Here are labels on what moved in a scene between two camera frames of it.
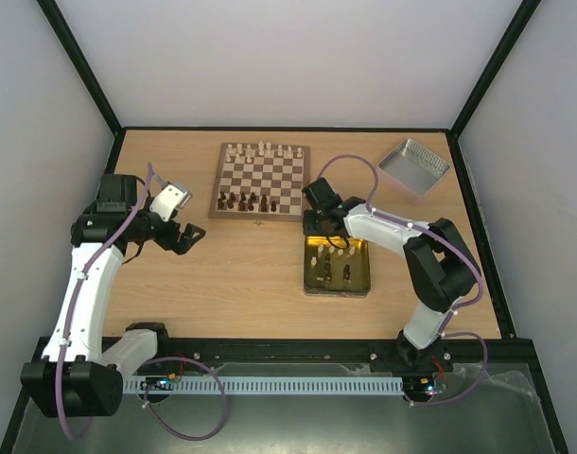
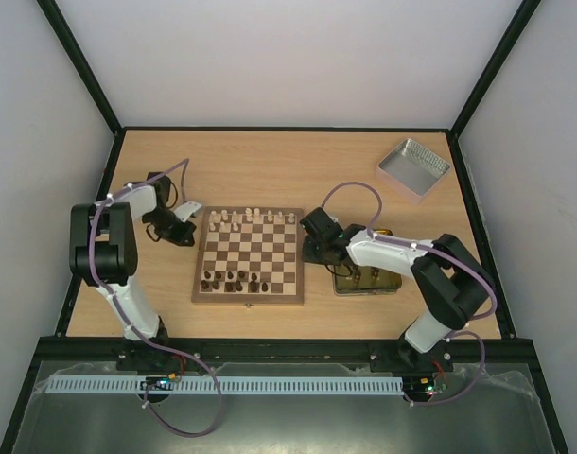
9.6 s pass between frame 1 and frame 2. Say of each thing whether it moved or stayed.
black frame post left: stayed
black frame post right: stayed
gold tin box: moved
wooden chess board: moved
